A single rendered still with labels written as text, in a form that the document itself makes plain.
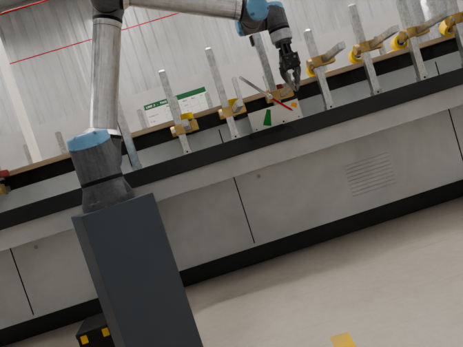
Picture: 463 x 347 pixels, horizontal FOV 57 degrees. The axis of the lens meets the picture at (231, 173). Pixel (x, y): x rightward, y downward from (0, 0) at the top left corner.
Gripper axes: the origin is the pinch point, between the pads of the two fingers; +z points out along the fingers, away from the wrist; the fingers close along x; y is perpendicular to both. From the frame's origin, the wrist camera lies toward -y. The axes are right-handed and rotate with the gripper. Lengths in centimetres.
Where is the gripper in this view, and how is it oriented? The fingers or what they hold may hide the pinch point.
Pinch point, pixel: (295, 88)
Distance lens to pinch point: 188.3
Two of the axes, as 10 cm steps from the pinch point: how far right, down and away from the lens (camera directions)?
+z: 2.9, 9.5, 0.4
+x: 9.5, -3.0, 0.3
